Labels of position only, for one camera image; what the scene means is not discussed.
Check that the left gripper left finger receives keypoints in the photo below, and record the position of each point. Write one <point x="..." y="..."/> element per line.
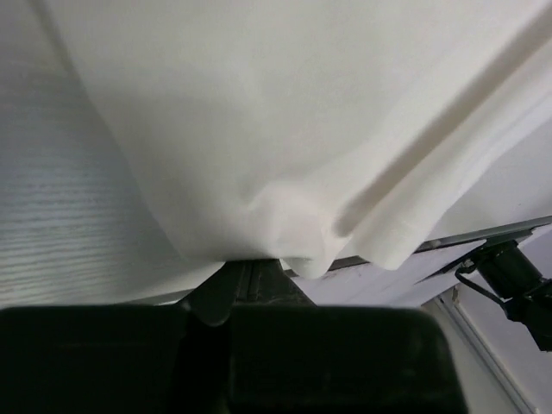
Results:
<point x="119" y="358"/>

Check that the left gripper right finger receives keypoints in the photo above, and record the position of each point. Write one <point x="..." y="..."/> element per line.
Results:
<point x="297" y="357"/>

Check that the white red-print t-shirt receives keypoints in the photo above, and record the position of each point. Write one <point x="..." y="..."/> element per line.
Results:
<point x="292" y="129"/>

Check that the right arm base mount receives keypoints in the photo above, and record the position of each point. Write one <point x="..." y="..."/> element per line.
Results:
<point x="504" y="275"/>

